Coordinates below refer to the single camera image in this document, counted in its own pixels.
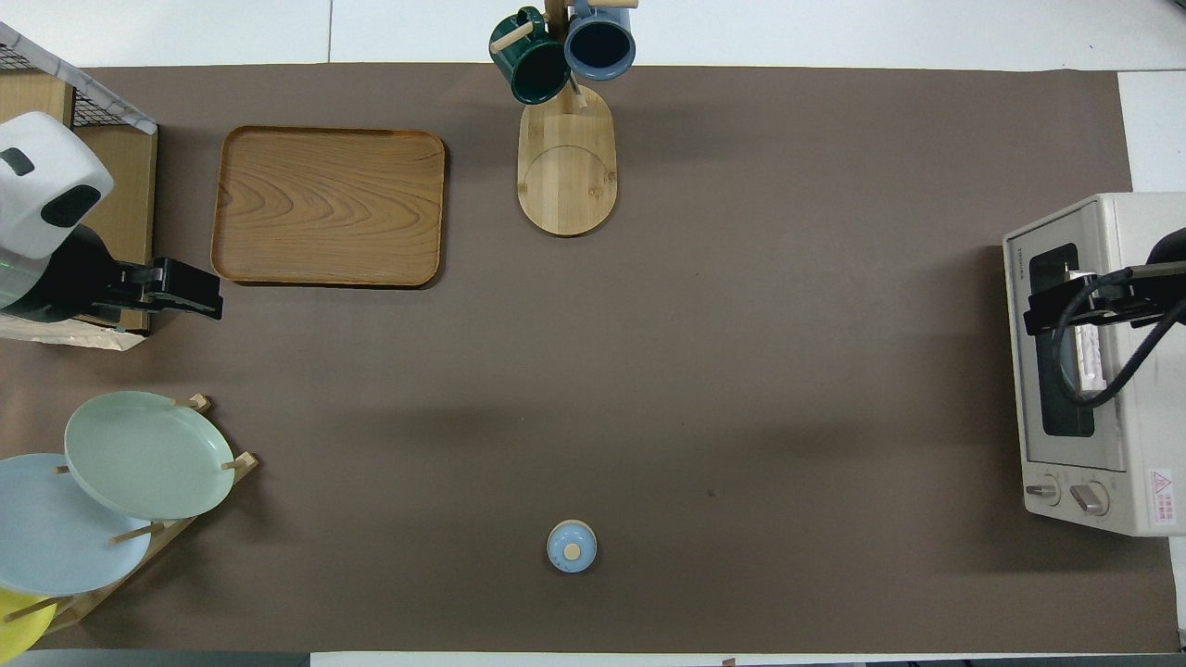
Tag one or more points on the silver oven knob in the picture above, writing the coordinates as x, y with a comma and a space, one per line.
1090, 497
1045, 489

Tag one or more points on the dark green mug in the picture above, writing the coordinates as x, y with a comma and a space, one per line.
537, 74

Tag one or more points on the yellow plate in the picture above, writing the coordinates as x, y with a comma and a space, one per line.
18, 630

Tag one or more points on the wooden plate rack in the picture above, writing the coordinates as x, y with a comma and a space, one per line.
243, 460

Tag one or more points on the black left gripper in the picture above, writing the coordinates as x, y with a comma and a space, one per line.
72, 278

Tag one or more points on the brown table mat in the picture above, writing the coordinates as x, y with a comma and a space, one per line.
649, 371

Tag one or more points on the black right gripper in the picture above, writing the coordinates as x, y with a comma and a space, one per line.
1158, 298

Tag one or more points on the wooden mug tree stand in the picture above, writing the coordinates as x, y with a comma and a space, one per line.
565, 176

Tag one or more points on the pale green plate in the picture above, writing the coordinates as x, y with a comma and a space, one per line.
148, 454

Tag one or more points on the wooden serving tray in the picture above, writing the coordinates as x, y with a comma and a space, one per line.
324, 204

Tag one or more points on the blue mug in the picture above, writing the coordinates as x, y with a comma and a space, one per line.
600, 44

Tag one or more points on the glass oven door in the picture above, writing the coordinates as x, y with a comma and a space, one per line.
1017, 371

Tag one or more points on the light blue racked plate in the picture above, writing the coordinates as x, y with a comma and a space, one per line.
56, 547

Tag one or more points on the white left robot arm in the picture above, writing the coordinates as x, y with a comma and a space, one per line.
46, 185

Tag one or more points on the cream toaster oven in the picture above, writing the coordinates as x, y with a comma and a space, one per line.
1163, 445

